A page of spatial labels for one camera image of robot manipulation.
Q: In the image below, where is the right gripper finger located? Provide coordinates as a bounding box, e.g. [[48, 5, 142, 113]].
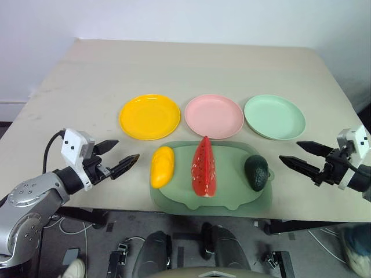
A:
[[278, 155, 323, 181], [296, 140, 334, 158]]

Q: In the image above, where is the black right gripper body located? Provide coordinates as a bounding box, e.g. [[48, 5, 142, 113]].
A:
[[314, 147, 354, 187]]

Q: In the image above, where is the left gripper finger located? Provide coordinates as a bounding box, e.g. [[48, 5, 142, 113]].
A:
[[94, 139, 120, 155], [110, 153, 141, 180]]

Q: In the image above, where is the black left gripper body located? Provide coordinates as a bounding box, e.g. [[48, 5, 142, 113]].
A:
[[83, 152, 115, 186]]

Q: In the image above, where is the green plate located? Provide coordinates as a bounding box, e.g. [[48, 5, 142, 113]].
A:
[[243, 94, 307, 141]]

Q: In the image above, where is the yellow plate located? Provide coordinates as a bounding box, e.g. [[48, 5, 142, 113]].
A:
[[119, 93, 181, 142]]

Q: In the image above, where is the pink plate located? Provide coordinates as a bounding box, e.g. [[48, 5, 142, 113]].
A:
[[184, 94, 244, 140]]

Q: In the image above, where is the yellow mango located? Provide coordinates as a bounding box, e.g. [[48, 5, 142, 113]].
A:
[[150, 146, 175, 189]]

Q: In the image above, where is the dark green avocado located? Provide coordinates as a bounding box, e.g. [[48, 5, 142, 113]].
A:
[[244, 155, 270, 192]]

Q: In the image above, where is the translucent green tray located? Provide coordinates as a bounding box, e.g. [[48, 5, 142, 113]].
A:
[[148, 140, 275, 217]]

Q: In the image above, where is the red watermelon slice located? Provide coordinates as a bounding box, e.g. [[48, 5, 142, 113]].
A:
[[191, 136, 217, 199]]

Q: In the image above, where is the blue and white shoe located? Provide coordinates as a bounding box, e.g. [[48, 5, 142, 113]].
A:
[[341, 225, 371, 277]]

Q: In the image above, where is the black floor stand foot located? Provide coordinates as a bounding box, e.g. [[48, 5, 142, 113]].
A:
[[261, 250, 296, 278], [106, 243, 130, 278]]

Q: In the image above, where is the dark rounded robot leg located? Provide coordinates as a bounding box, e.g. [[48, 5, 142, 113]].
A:
[[201, 222, 252, 272], [132, 231, 173, 278]]

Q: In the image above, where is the grey robot torso edge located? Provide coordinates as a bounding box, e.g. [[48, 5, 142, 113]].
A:
[[150, 266, 256, 278]]

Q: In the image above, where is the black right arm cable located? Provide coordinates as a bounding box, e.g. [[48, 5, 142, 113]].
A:
[[343, 152, 366, 175]]

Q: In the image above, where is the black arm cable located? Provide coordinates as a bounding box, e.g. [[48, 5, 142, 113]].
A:
[[42, 130, 66, 175], [343, 152, 366, 175]]

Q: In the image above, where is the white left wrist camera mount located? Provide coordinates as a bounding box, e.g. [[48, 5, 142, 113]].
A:
[[60, 128, 96, 192]]

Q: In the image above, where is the black table frame bar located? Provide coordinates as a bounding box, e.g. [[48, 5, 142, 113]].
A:
[[54, 206, 110, 230], [263, 218, 371, 236]]

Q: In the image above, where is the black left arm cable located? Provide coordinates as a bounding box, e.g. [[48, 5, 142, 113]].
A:
[[42, 130, 66, 175]]

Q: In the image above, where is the white floor cable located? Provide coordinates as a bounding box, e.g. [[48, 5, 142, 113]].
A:
[[43, 214, 93, 263], [306, 228, 350, 265]]

